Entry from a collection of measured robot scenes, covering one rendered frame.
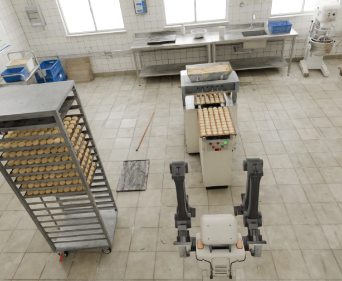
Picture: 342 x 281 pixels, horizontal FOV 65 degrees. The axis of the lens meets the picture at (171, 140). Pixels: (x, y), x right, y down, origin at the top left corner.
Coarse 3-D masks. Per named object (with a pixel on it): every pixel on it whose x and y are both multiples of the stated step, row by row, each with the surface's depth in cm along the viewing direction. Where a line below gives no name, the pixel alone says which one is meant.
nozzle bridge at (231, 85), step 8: (232, 72) 353; (184, 80) 349; (216, 80) 339; (224, 80) 337; (232, 80) 335; (184, 88) 337; (192, 88) 347; (200, 88) 347; (208, 88) 347; (224, 88) 347; (232, 88) 347; (184, 96) 345; (232, 96) 365; (184, 104) 364
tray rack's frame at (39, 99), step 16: (0, 96) 210; (16, 96) 208; (32, 96) 205; (48, 96) 202; (64, 96) 201; (0, 112) 190; (16, 112) 187; (32, 112) 185; (48, 112) 185; (16, 192) 232; (96, 224) 309; (112, 224) 307; (48, 240) 277; (96, 240) 292; (112, 240) 290
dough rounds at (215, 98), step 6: (198, 96) 364; (204, 96) 366; (210, 96) 361; (216, 96) 359; (222, 96) 358; (198, 102) 352; (204, 102) 351; (210, 102) 353; (216, 102) 350; (222, 102) 349
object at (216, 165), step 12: (204, 144) 304; (204, 156) 315; (216, 156) 315; (228, 156) 315; (204, 168) 327; (216, 168) 326; (228, 168) 326; (204, 180) 339; (216, 180) 339; (228, 180) 339
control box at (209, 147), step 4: (208, 140) 299; (212, 140) 299; (216, 140) 298; (220, 140) 297; (224, 140) 297; (228, 140) 297; (208, 144) 300; (212, 144) 300; (216, 144) 300; (220, 144) 300; (224, 144) 300; (228, 144) 300; (208, 148) 304; (212, 148) 304; (216, 148) 303; (220, 148) 303; (224, 148) 304
